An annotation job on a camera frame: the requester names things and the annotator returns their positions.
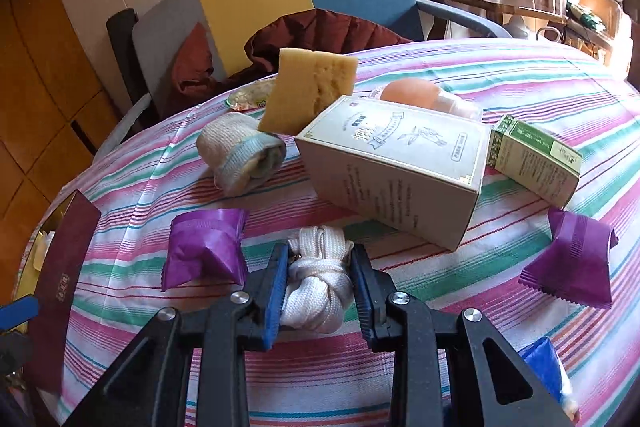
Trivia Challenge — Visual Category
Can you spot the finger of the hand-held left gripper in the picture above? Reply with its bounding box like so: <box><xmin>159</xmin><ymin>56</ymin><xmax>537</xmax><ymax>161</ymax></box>
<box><xmin>0</xmin><ymin>296</ymin><xmax>40</xmax><ymax>334</ymax></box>

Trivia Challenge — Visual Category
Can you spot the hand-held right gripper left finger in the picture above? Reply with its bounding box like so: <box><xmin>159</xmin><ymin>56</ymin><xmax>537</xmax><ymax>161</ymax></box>
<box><xmin>65</xmin><ymin>242</ymin><xmax>292</xmax><ymax>427</ymax></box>

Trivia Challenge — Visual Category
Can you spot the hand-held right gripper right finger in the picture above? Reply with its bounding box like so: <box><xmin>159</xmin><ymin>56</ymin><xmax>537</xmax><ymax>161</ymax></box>
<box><xmin>349</xmin><ymin>243</ymin><xmax>576</xmax><ymax>427</ymax></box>

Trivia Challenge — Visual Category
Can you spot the white knotted cloth strap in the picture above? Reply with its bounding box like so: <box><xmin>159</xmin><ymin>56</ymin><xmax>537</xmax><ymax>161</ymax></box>
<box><xmin>280</xmin><ymin>225</ymin><xmax>358</xmax><ymax>335</ymax></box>

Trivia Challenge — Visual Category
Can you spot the purple snack packet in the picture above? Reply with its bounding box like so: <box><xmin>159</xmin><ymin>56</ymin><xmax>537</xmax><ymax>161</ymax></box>
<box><xmin>519</xmin><ymin>208</ymin><xmax>619</xmax><ymax>309</ymax></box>
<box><xmin>161</xmin><ymin>208</ymin><xmax>249</xmax><ymax>292</ymax></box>

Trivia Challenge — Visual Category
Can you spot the beige cardboard box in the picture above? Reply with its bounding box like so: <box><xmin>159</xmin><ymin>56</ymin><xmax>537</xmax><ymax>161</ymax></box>
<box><xmin>294</xmin><ymin>95</ymin><xmax>492</xmax><ymax>253</ymax></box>

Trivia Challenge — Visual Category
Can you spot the beige sock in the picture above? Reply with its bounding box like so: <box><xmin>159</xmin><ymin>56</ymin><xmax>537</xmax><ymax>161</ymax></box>
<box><xmin>196</xmin><ymin>112</ymin><xmax>287</xmax><ymax>196</ymax></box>

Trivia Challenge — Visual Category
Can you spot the blue packet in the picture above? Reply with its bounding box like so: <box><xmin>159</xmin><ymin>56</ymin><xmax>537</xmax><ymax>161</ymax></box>
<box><xmin>517</xmin><ymin>337</ymin><xmax>581</xmax><ymax>423</ymax></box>

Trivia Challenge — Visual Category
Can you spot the yellow sponge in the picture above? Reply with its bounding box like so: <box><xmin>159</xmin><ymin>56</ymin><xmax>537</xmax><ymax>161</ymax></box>
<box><xmin>257</xmin><ymin>48</ymin><xmax>359</xmax><ymax>135</ymax></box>

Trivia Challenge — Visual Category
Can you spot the maroon box lid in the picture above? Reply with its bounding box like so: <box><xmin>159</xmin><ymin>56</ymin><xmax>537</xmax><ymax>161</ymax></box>
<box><xmin>25</xmin><ymin>189</ymin><xmax>102</xmax><ymax>393</ymax></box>

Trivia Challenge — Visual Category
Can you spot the striped tablecloth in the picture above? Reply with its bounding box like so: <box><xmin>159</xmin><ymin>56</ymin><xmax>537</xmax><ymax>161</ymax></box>
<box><xmin>15</xmin><ymin>38</ymin><xmax>640</xmax><ymax>427</ymax></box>

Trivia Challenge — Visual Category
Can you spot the round clear snack packet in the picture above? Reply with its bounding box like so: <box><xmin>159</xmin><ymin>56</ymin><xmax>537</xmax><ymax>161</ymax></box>
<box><xmin>225</xmin><ymin>81</ymin><xmax>273</xmax><ymax>112</ymax></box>

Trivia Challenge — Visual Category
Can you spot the orange-capped bottle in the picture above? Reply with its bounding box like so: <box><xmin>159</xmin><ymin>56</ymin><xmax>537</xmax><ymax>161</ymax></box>
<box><xmin>370</xmin><ymin>79</ymin><xmax>483</xmax><ymax>122</ymax></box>

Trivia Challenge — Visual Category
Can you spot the green cardboard box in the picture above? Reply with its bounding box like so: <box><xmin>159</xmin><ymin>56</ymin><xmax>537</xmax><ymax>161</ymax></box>
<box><xmin>486</xmin><ymin>114</ymin><xmax>583</xmax><ymax>210</ymax></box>

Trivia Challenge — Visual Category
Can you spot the wooden wardrobe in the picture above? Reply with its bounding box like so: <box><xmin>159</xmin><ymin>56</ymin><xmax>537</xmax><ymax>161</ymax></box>
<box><xmin>0</xmin><ymin>0</ymin><xmax>121</xmax><ymax>323</ymax></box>

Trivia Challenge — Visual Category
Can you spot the maroon padded jacket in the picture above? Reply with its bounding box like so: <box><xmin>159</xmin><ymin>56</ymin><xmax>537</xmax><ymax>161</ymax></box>
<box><xmin>167</xmin><ymin>8</ymin><xmax>413</xmax><ymax>108</ymax></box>

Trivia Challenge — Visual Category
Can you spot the open cardboard box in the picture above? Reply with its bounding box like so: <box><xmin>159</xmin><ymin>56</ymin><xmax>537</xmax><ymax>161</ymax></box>
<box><xmin>570</xmin><ymin>0</ymin><xmax>627</xmax><ymax>54</ymax></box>

